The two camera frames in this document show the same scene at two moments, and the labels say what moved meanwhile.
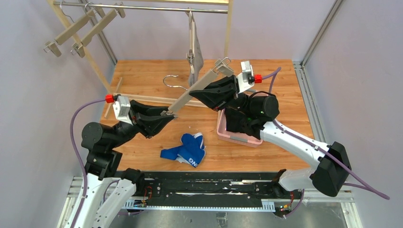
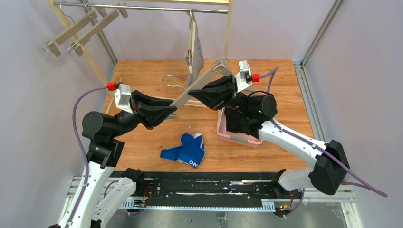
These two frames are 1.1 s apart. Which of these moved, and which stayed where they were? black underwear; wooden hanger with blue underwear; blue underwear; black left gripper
Moved: black left gripper
Stayed: wooden hanger with blue underwear; black underwear; blue underwear
